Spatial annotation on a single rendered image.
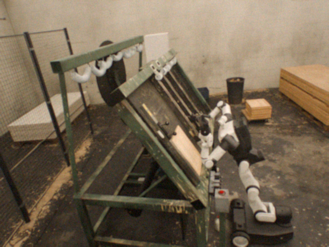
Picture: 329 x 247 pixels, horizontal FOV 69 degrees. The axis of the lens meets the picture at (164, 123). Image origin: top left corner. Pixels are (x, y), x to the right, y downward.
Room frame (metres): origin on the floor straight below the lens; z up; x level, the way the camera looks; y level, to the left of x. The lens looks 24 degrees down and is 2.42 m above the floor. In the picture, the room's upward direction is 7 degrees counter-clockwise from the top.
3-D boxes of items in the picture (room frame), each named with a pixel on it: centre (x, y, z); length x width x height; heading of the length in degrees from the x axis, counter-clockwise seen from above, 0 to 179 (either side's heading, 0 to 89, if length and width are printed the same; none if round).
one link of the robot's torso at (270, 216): (2.04, -1.01, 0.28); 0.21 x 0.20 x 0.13; 74
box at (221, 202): (1.69, -0.43, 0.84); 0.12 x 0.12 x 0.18; 74
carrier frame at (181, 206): (2.92, 0.10, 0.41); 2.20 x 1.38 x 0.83; 164
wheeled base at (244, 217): (2.05, -0.98, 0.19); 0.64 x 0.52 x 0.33; 74
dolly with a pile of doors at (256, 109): (5.13, -2.14, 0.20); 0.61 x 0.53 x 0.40; 174
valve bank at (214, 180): (2.13, -0.49, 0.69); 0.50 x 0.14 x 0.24; 164
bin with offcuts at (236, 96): (6.43, -2.09, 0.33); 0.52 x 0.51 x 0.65; 174
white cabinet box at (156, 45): (6.44, -0.07, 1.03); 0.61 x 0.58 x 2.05; 174
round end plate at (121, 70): (2.94, 0.53, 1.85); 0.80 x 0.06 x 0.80; 164
